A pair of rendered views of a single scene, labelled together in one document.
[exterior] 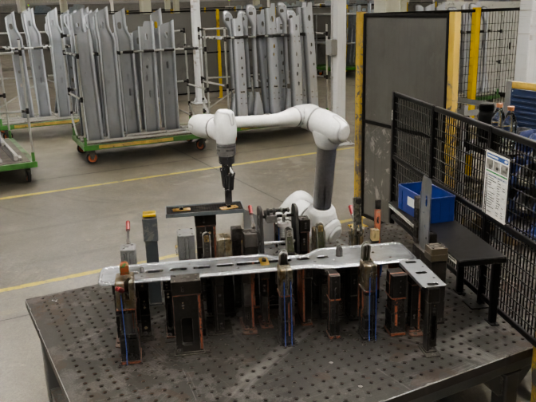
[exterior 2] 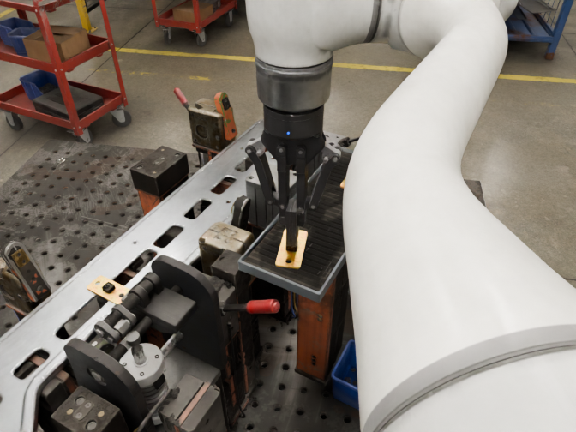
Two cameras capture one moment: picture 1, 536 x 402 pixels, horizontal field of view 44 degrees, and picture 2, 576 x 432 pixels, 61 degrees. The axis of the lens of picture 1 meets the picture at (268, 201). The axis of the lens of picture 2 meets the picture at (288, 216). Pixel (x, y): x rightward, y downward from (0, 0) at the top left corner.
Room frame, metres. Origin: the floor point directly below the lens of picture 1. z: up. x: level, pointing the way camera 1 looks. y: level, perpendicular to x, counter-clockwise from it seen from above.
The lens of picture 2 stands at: (3.35, -0.25, 1.69)
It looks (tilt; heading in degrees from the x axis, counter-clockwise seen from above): 40 degrees down; 127
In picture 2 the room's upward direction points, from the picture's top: straight up
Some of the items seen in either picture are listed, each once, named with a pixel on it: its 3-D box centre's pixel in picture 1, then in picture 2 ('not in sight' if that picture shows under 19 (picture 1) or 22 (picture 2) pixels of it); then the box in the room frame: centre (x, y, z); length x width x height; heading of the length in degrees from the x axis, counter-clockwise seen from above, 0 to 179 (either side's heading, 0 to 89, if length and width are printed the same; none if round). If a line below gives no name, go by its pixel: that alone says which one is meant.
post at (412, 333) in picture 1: (414, 300); not in sight; (2.62, -0.62, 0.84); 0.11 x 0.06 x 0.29; 9
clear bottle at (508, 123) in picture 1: (509, 128); not in sight; (2.89, -1.07, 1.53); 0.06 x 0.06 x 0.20
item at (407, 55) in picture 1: (401, 135); not in sight; (5.49, -1.14, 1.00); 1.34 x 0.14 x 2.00; 28
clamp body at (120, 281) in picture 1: (128, 318); (215, 161); (2.45, 0.58, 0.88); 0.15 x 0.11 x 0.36; 9
